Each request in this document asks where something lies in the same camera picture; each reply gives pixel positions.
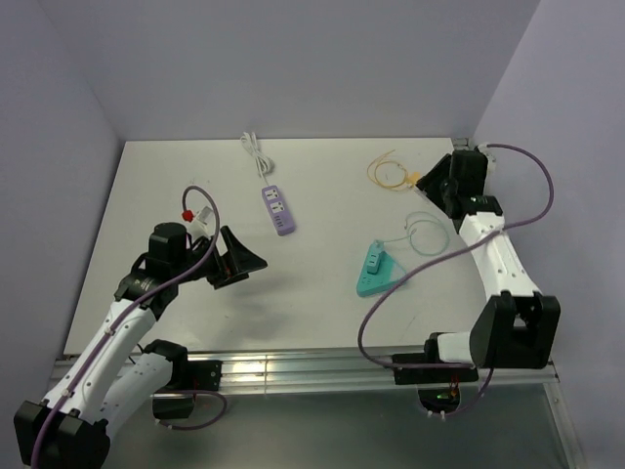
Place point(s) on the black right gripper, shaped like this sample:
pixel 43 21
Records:
pixel 439 172

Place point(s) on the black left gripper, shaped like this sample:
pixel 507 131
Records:
pixel 242 262

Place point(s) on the teal charger adapter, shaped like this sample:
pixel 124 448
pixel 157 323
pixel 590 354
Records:
pixel 374 257

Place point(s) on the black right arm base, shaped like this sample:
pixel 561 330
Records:
pixel 446 396

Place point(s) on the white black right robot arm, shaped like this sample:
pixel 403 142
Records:
pixel 517 325

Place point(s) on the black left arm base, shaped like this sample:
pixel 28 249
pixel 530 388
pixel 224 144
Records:
pixel 198 383

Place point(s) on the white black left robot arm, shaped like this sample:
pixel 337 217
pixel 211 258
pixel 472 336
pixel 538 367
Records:
pixel 74 424

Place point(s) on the purple power strip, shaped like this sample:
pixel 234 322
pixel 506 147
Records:
pixel 278 210

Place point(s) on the teal triangular power strip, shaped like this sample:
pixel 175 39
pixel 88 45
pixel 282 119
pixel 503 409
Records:
pixel 389 274

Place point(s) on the aluminium right rail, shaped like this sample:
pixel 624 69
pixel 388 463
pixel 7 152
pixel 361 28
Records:
pixel 480 230

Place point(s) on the aluminium rail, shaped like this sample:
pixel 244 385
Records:
pixel 480 230
pixel 315 371

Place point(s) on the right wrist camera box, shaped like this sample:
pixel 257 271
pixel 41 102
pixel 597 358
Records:
pixel 491 158

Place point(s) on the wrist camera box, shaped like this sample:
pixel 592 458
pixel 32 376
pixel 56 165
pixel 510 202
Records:
pixel 199 223
pixel 491 158

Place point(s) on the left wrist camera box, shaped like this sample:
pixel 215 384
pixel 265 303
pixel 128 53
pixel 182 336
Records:
pixel 199 223

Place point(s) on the aluminium front rail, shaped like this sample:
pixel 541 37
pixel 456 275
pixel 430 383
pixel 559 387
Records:
pixel 315 371

